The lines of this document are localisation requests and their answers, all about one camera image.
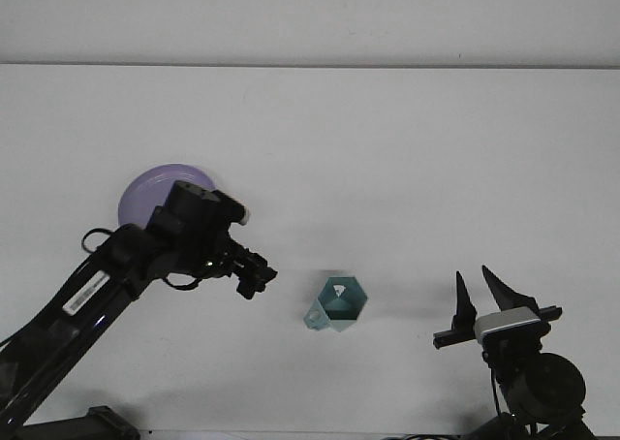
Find pale blue faceted cup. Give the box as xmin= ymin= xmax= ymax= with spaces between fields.
xmin=303 ymin=275 xmax=369 ymax=333

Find pale lilac round plate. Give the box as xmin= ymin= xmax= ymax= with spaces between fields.
xmin=117 ymin=163 xmax=218 ymax=228

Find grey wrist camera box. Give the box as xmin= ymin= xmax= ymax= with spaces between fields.
xmin=473 ymin=306 xmax=543 ymax=342
xmin=207 ymin=190 xmax=251 ymax=227

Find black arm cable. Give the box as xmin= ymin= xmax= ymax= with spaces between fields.
xmin=483 ymin=352 xmax=505 ymax=417
xmin=80 ymin=226 xmax=117 ymax=255

